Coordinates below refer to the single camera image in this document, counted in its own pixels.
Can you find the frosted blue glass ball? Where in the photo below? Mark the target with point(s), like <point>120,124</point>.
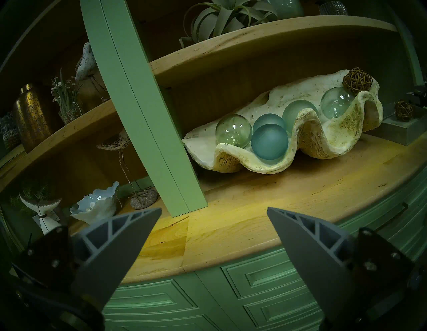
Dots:
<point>268,118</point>
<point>270,141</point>

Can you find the white whale tail figurine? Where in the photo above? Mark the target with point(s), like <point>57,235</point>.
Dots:
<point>44,215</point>

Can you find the grey-green air plant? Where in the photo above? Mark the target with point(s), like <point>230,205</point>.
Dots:
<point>227,15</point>

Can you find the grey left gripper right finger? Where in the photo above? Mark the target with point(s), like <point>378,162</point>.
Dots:
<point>310,260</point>

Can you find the clear glass ball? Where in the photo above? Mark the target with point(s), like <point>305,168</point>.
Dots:
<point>336,103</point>
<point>234,130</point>

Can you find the bronze metal vase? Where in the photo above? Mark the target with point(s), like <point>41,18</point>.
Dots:
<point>33,115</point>

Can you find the speckled white bird figurine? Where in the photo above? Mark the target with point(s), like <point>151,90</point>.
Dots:
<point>86,61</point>

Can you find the white ruffled ceramic bowl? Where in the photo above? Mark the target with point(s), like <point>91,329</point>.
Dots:
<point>96,205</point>

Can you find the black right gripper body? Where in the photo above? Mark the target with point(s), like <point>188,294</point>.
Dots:
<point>417,96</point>

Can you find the brown bird figurine stone base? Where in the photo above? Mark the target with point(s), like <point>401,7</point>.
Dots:
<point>114,143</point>

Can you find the frosted green glass ball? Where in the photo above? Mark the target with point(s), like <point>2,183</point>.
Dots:
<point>295,110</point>

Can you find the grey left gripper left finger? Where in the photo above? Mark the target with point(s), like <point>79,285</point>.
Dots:
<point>110,253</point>

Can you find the small green moss plant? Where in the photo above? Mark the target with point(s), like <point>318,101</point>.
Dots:
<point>30,195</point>

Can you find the giant clam shell bowl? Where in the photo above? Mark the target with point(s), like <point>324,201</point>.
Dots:
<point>333,138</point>

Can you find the grey coral ornament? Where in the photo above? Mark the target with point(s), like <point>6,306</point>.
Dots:
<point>11,135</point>

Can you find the small flower plant glass pot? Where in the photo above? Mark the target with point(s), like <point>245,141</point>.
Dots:
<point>67,105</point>

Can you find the grey square tray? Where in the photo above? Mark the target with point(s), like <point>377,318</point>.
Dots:
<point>403,131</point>

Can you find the woven wicker ball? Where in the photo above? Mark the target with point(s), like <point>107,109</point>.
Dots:
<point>403,110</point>
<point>357,80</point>

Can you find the large pale green vase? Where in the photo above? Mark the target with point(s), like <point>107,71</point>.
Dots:
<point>287,6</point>

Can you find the white flower plant glass pot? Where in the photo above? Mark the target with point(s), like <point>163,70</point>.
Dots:
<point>333,7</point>

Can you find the green wooden shelf cabinet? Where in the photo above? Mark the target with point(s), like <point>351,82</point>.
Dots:
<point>143,100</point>

